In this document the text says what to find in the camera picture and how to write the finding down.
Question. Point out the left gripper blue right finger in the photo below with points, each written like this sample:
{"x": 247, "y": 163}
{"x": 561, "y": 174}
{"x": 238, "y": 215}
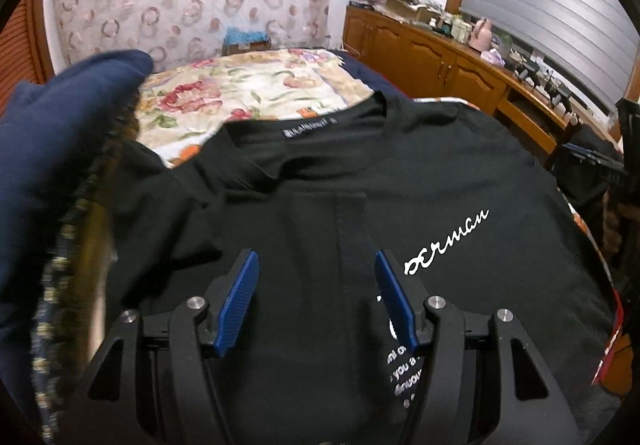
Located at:
{"x": 404, "y": 302}

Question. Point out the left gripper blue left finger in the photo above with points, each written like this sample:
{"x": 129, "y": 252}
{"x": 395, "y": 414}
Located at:
{"x": 227, "y": 300}

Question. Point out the black printed t-shirt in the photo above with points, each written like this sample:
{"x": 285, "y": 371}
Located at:
{"x": 460, "y": 203}

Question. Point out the red blanket edge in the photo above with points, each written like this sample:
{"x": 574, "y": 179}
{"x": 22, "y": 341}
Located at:
{"x": 614, "y": 371}

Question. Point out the pink kettle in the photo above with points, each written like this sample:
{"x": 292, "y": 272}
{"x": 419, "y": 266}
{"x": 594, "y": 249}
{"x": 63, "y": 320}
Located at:
{"x": 481, "y": 36}

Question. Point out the floral bedspread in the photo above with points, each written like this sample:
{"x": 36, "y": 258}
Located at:
{"x": 179, "y": 109}

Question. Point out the wooden sideboard cabinet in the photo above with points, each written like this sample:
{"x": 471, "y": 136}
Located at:
{"x": 423, "y": 64}

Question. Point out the grey window blind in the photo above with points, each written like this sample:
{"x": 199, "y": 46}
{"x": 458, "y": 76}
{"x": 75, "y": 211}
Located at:
{"x": 593, "y": 40}

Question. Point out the navy blue blanket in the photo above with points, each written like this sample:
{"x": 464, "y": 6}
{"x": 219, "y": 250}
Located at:
{"x": 366, "y": 75}

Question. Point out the clutter pile on cabinet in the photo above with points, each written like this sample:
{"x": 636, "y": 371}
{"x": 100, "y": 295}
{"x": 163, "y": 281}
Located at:
{"x": 409, "y": 11}

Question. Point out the navy blue folded garment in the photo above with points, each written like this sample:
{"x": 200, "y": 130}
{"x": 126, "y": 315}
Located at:
{"x": 50, "y": 135}

